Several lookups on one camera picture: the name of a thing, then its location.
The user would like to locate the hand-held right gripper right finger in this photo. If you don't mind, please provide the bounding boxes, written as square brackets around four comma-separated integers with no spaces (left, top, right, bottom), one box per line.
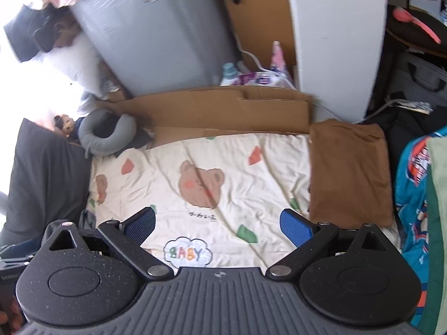
[266,209,390,281]

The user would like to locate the large folded cardboard sheet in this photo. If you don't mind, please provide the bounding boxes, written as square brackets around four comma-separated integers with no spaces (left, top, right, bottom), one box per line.
[101,85,314,148]

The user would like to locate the blue printed cloth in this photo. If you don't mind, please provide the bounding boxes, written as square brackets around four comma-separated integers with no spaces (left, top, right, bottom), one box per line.
[394,133,441,327]

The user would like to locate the cream bear print blanket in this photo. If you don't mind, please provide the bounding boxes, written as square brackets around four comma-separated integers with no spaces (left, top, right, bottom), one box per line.
[85,133,401,270]

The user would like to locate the person's left hand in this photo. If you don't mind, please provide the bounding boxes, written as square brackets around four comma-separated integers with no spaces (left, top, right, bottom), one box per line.
[0,298,27,334]

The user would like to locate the small plush toy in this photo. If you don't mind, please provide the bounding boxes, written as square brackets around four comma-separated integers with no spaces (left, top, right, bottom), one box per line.
[53,113,78,138]

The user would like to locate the white pink plastic bag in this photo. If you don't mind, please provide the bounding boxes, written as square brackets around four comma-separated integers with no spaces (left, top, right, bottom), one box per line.
[270,41,294,85]

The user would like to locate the brown t-shirt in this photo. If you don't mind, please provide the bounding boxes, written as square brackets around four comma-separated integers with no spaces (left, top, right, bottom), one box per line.
[309,119,395,230]

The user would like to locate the grey bag with handle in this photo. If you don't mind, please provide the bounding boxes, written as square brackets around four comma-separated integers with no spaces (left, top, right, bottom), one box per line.
[386,47,447,103]

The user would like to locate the purple packet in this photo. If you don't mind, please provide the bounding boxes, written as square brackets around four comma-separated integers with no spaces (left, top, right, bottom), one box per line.
[237,71,278,87]

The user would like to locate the grey wrapped appliance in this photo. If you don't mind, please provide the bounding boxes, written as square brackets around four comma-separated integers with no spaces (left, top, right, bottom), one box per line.
[69,0,246,99]

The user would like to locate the white cable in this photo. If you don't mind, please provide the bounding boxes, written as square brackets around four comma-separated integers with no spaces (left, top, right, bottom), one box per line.
[237,38,350,123]

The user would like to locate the silver foil packet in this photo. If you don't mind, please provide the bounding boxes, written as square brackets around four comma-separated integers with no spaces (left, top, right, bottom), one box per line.
[384,99,434,114]

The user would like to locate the white panel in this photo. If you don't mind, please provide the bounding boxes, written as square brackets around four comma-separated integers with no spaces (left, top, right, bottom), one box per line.
[282,0,389,125]

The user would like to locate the upright cardboard box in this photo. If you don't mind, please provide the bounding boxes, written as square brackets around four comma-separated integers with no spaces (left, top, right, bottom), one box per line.
[210,0,298,77]

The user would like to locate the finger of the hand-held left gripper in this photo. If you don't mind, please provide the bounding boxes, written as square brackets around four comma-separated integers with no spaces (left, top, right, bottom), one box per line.
[0,240,37,262]

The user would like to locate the dark grey cloth pile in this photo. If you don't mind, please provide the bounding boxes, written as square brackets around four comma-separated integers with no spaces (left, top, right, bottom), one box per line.
[0,118,92,248]

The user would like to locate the pink spoon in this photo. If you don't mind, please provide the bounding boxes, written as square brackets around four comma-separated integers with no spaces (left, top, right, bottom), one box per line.
[392,6,441,45]

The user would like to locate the black headphones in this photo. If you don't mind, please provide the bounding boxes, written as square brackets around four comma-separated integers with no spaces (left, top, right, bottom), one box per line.
[3,3,75,64]

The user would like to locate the green cloth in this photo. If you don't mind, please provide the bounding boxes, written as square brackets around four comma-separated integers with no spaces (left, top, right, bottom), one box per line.
[415,136,447,335]

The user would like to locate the white pillow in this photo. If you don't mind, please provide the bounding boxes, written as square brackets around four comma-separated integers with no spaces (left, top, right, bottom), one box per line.
[44,33,107,100]

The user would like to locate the light blue bottle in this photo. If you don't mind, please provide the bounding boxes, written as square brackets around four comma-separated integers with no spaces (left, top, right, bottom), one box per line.
[219,62,241,87]

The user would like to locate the grey neck pillow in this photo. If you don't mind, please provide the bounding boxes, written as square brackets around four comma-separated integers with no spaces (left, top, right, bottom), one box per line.
[77,107,138,158]

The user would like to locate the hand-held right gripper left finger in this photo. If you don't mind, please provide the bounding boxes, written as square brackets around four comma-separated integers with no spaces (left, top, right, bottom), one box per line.
[47,207,174,281]

